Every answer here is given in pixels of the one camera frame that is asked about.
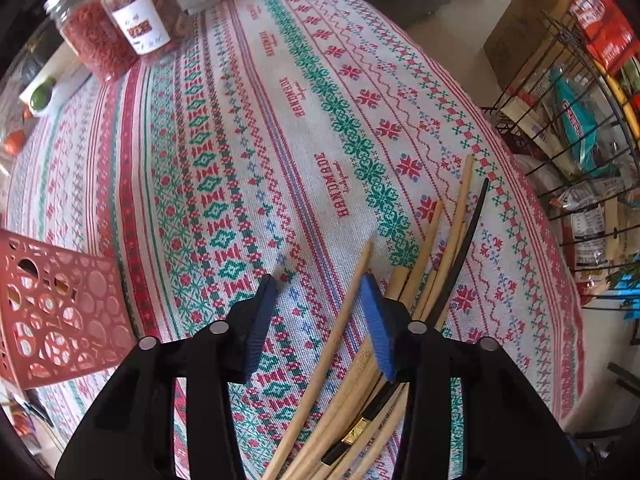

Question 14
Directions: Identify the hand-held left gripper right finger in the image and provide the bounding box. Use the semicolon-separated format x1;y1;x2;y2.
359;272;583;480

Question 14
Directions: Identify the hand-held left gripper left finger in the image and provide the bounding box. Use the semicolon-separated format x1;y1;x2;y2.
54;274;281;480

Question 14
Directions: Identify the plain wooden chopstick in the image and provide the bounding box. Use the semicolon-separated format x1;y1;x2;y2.
261;239;375;480

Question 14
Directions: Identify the bundle of wooden chopsticks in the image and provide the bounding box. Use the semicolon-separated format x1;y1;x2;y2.
280;154;476;480

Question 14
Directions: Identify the black chopstick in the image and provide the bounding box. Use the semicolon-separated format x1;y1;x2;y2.
320;177;491;466

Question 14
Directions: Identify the red perforated basket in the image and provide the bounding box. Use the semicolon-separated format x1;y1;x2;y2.
0;229;140;391

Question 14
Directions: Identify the patterned tablecloth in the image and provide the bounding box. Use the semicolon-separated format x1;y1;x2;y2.
2;0;586;480

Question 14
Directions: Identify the white snack packet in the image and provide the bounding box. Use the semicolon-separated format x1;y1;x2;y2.
550;180;626;281

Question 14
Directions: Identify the teal snack packet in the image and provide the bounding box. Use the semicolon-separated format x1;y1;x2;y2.
547;67;608;171

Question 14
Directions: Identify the orange fruit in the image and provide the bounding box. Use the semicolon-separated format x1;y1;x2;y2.
4;129;27;156

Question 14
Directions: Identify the green lime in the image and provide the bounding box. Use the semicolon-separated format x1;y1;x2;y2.
29;75;57;111

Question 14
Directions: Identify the clear jar of red flakes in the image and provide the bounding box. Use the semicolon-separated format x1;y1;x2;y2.
44;0;138;83

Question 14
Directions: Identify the clear jar with white label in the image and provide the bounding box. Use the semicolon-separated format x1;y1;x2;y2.
87;0;193;63

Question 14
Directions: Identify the cardboard box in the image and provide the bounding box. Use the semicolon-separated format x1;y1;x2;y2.
482;0;586;86

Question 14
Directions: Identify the red snack packet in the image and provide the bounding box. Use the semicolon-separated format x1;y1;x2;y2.
567;0;640;78

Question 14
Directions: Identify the black wire rack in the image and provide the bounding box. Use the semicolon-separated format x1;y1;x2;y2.
480;10;640;346

